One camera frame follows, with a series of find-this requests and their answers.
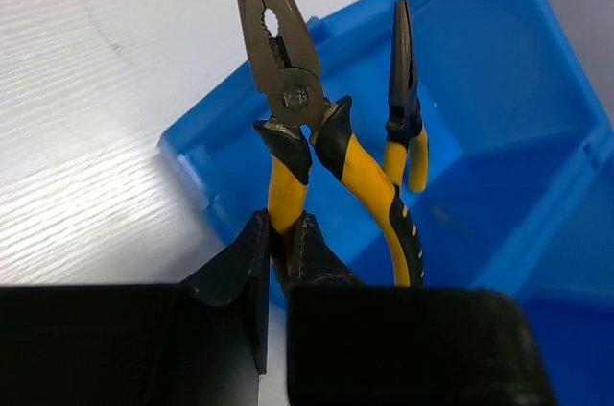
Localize blue plastic compartment bin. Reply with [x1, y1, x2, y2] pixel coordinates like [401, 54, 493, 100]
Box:
[157, 0, 614, 406]

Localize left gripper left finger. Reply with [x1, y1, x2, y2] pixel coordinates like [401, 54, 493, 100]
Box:
[184, 209, 270, 375]

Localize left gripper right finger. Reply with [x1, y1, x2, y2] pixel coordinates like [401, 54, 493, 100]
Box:
[277, 211, 364, 300]

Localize yellow needle-nose pliers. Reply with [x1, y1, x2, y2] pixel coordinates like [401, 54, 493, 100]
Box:
[237, 0, 424, 287]
[383, 0, 430, 193]

